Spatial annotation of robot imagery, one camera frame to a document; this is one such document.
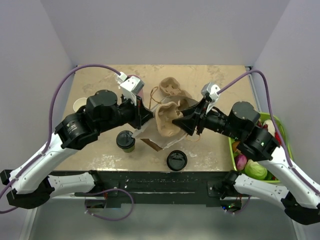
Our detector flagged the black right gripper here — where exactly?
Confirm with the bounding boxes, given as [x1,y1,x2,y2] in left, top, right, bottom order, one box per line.
[173,95,243,140]

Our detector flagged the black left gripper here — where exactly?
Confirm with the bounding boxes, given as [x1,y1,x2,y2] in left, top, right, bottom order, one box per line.
[97,92,156,134]

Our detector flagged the brown paper bag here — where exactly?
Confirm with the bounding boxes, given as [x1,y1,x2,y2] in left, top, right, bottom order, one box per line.
[133,95,197,151]

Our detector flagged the cardboard two-cup carrier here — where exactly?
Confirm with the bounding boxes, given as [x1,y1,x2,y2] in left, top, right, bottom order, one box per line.
[154,101,183,138]

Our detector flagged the black cup lid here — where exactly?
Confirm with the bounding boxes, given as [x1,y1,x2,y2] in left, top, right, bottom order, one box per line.
[116,130,136,147]

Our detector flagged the green paper coffee cup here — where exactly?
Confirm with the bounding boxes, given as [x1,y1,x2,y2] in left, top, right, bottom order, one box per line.
[120,143,135,153]

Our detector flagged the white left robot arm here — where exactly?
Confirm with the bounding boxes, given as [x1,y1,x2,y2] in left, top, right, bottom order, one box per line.
[0,90,153,209]

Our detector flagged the pink cylindrical container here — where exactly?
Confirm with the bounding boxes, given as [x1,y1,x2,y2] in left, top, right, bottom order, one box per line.
[129,74,145,99]

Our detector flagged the wrapped white straws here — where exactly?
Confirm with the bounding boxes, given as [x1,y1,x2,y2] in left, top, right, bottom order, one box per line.
[115,72,127,89]

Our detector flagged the stack of black cup lids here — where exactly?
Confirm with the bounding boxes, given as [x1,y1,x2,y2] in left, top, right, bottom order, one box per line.
[166,150,188,172]

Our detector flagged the purple onion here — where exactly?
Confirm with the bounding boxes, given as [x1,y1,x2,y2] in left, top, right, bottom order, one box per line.
[234,154,248,171]

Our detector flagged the red grape bunch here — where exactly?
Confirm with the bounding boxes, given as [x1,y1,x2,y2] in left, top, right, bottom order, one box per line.
[257,120,268,130]

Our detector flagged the green cabbage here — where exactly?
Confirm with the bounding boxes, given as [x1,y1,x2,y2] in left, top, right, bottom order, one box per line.
[244,159,268,180]

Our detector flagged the white radish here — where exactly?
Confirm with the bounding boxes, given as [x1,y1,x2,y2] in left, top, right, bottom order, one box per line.
[262,119,276,131]

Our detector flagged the red chili pepper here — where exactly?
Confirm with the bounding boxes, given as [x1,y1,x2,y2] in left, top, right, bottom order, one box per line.
[274,132,282,146]

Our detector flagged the green plastic basket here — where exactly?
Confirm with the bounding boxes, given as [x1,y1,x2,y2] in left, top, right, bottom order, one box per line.
[228,112,293,184]

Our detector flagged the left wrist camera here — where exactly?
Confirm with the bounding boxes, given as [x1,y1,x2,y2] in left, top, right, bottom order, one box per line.
[120,77,137,99]

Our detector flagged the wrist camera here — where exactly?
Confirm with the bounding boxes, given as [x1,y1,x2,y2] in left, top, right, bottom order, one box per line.
[120,77,137,99]
[201,82,221,114]

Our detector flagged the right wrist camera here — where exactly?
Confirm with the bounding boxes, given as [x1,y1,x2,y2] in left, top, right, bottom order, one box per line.
[201,82,221,114]

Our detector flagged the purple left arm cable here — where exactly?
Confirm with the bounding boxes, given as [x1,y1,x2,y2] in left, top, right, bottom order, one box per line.
[0,64,126,215]

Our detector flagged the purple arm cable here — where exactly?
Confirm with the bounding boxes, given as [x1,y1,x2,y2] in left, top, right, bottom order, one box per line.
[217,69,320,195]
[0,64,126,215]

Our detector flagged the black table front rail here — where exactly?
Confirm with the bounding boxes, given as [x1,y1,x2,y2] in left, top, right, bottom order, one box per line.
[67,170,239,208]

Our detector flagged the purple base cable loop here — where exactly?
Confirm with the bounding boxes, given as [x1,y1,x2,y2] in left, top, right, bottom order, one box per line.
[84,187,136,221]

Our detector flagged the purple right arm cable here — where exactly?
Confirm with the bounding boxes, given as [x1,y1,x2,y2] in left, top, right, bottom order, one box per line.
[217,69,320,195]

